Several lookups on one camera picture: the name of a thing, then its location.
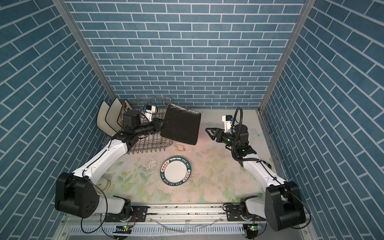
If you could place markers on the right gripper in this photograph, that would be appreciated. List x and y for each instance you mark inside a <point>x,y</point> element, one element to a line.
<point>217,134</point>

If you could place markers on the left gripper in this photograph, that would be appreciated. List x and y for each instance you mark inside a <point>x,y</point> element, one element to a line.
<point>155,125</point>

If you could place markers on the black square plate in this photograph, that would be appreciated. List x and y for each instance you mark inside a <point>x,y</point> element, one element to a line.
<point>181,125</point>

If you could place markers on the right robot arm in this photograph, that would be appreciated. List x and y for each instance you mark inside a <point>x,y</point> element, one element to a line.
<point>282,206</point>

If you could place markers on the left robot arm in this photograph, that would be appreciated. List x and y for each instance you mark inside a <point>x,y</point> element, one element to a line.
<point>77,193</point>

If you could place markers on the white square plate inner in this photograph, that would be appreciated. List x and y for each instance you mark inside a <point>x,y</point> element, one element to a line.
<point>112,117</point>

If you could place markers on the white square plate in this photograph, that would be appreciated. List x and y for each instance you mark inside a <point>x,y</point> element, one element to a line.
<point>101,120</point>
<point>112,117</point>

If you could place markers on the floral square plate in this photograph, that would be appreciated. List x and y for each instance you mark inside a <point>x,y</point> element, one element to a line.
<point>124,108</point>

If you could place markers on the white square plate outer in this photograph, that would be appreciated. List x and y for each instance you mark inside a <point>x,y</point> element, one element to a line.
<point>101,120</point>

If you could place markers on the white round bowl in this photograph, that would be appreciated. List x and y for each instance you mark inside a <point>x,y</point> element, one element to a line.
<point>103,186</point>

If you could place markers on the left base circuit board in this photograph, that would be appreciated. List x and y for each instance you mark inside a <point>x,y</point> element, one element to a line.
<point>124,229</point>

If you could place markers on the base circuit board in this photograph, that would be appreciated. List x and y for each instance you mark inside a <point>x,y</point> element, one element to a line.
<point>252,228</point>
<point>124,229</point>

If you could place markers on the right base circuit board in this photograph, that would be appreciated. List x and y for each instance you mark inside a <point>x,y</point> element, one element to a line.
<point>252,228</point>

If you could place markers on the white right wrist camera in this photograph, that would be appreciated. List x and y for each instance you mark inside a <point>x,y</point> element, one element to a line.
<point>228,122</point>

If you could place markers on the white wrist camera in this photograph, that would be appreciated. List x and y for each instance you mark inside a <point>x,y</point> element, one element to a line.
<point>150,109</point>
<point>228,122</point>

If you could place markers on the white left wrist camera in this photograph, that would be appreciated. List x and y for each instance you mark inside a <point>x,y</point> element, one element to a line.
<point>150,109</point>

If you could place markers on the grey wire dish rack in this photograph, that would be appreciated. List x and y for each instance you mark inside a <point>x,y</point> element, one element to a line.
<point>154,142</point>

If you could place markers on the aluminium mounting rail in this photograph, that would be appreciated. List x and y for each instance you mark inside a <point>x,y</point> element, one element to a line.
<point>159,214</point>

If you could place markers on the white cable duct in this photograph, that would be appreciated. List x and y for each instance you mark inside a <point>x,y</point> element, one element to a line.
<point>174,230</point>

